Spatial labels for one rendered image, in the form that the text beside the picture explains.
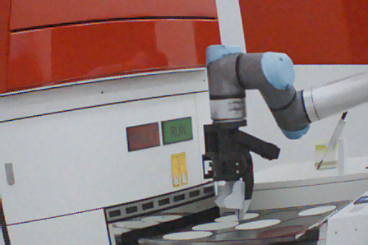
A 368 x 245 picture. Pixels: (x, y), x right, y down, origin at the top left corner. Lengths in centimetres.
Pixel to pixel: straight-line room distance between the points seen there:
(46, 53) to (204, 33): 59
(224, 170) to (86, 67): 40
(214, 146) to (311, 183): 28
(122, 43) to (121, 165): 24
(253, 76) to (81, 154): 38
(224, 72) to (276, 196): 35
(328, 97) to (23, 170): 71
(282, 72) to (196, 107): 33
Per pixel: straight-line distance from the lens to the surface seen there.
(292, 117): 203
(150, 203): 204
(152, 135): 204
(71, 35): 174
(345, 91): 199
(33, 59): 163
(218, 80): 200
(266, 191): 221
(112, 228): 189
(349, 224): 153
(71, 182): 180
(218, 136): 201
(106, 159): 191
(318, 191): 215
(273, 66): 194
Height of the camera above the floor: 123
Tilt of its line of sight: 3 degrees down
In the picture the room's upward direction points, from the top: 5 degrees counter-clockwise
